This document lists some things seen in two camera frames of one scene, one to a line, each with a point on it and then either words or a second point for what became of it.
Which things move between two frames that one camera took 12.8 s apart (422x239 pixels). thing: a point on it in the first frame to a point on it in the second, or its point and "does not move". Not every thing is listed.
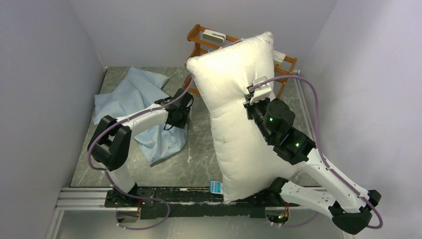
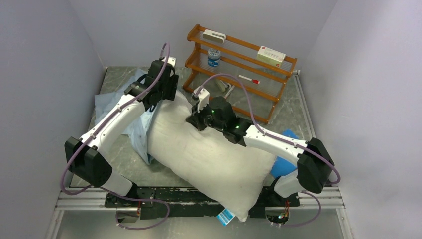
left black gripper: [181, 124] to [172, 83]
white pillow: [246, 161] to [230, 177]
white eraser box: [214, 36] does not move
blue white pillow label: [216, 187] to [226, 216]
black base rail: [189, 203] does not move
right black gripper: [249, 107] to [194, 118]
